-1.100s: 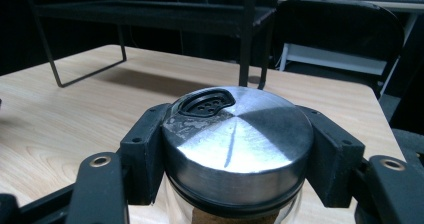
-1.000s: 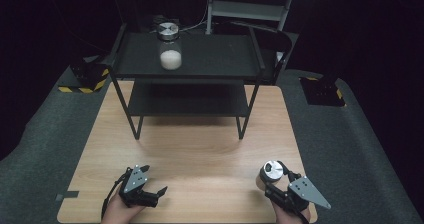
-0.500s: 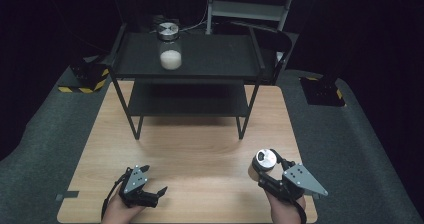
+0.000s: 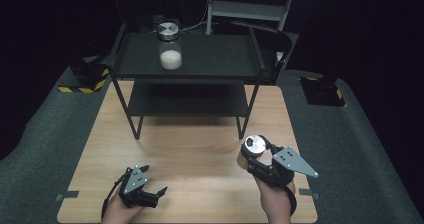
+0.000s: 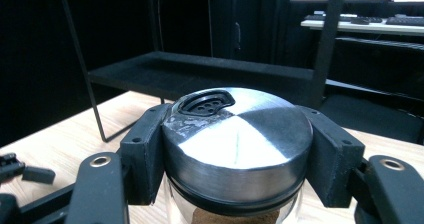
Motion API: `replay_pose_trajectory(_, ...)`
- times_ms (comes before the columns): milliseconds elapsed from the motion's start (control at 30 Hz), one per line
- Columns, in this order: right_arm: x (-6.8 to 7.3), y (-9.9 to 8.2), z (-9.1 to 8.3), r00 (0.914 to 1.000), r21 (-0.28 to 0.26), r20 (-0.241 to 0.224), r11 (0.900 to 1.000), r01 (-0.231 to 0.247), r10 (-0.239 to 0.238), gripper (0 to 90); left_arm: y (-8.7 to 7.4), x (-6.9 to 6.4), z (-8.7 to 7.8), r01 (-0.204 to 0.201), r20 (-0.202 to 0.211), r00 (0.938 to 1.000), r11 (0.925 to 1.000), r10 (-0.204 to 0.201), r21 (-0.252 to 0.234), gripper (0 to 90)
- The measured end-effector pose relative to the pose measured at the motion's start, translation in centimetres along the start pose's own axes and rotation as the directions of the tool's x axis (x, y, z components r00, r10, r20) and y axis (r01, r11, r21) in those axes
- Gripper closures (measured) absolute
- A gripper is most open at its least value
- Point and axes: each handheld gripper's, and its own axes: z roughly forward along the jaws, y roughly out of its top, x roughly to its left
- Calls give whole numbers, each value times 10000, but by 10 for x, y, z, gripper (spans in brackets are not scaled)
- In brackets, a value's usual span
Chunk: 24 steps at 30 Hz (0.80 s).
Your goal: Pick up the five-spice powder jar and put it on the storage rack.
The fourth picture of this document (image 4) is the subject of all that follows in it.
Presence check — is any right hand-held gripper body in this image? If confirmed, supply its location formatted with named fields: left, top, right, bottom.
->
left=253, top=146, right=320, bottom=189

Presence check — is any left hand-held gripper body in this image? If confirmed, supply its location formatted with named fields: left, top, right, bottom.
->
left=118, top=165, right=160, bottom=209

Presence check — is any black two-tier metal rack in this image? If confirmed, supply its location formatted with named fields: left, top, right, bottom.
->
left=101, top=23, right=268, bottom=141

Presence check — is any glass jar with white powder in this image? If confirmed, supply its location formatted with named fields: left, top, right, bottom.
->
left=156, top=21, right=183, bottom=71

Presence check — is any person's left hand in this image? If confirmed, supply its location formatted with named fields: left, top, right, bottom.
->
left=100, top=193, right=146, bottom=224

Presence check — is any person's right hand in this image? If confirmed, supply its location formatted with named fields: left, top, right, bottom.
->
left=254, top=177, right=297, bottom=224

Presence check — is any black stand base yellow tape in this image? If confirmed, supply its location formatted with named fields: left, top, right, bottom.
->
left=298, top=73, right=347, bottom=108

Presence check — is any grey felt mat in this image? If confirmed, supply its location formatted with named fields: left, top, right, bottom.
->
left=0, top=65, right=424, bottom=224

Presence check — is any black chair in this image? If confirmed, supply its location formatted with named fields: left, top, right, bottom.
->
left=229, top=20, right=299, bottom=86

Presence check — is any black yellow striped stand base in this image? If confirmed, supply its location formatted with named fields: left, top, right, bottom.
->
left=58, top=58, right=111, bottom=94

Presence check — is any grey metal stand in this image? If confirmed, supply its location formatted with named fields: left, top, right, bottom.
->
left=205, top=0, right=323, bottom=35

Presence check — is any black gripper strap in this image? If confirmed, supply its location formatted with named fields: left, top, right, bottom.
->
left=283, top=180, right=298, bottom=217
left=100, top=173, right=129, bottom=220

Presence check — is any white cable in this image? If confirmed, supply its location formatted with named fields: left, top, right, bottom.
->
left=148, top=3, right=209, bottom=34

